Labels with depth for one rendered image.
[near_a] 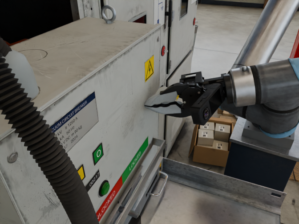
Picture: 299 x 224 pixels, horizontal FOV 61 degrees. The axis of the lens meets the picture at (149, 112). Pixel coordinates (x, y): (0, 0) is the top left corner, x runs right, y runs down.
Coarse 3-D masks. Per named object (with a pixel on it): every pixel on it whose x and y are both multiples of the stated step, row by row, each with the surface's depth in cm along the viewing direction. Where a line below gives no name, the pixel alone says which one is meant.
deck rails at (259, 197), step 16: (160, 176) 92; (176, 176) 92; (192, 176) 90; (208, 176) 87; (224, 176) 84; (208, 192) 87; (224, 192) 86; (240, 192) 85; (256, 192) 83; (272, 192) 80; (272, 208) 81
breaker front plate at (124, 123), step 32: (160, 32) 63; (128, 64) 50; (64, 96) 34; (96, 96) 42; (128, 96) 54; (96, 128) 44; (128, 128) 58; (0, 160) 27; (32, 160) 31; (128, 160) 62; (32, 192) 33; (96, 192) 50; (128, 192) 67
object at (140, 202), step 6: (162, 162) 91; (156, 168) 85; (162, 168) 93; (150, 174) 83; (156, 174) 86; (150, 180) 81; (156, 180) 88; (144, 186) 79; (150, 186) 83; (144, 192) 77; (150, 192) 84; (138, 198) 76; (144, 198) 79; (138, 204) 74; (144, 204) 80; (138, 210) 75; (126, 222) 69
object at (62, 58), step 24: (72, 24) 63; (96, 24) 63; (120, 24) 63; (144, 24) 63; (24, 48) 49; (48, 48) 49; (72, 48) 49; (96, 48) 49; (120, 48) 48; (48, 72) 40; (72, 72) 40; (48, 96) 33; (0, 120) 29; (0, 192) 30; (0, 216) 34
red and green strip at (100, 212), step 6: (144, 144) 71; (138, 150) 67; (144, 150) 72; (138, 156) 68; (132, 162) 65; (126, 168) 62; (132, 168) 66; (126, 174) 63; (120, 180) 60; (114, 186) 57; (120, 186) 61; (114, 192) 58; (108, 198) 56; (102, 204) 53; (108, 204) 56; (102, 210) 54
